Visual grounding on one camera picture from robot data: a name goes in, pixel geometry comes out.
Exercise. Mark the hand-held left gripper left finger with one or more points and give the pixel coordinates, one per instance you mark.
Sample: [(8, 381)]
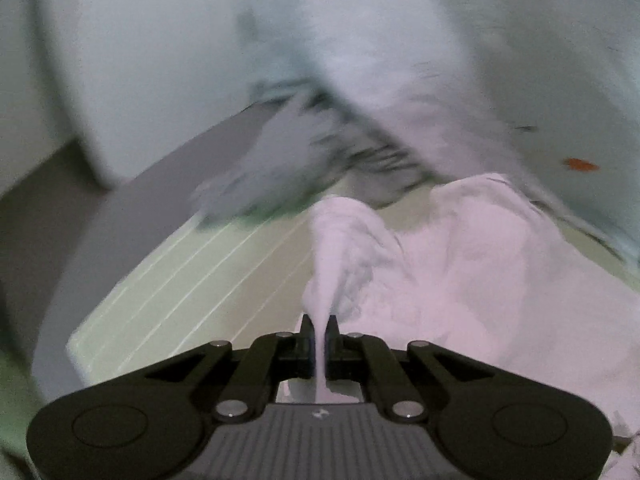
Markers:
[(306, 336)]

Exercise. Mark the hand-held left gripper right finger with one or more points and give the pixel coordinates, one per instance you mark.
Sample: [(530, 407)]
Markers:
[(332, 336)]

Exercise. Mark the green striped bed mat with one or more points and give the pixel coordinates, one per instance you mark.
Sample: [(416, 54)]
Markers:
[(200, 285)]

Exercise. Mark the carrot print quilt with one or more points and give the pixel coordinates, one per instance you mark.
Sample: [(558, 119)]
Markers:
[(500, 60)]

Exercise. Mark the grey striped garment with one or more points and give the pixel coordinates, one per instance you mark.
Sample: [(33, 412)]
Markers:
[(300, 160)]

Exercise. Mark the white cloth garment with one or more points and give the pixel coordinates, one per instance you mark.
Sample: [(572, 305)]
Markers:
[(450, 270)]

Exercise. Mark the grey bed frame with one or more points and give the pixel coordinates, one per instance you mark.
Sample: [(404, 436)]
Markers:
[(125, 210)]

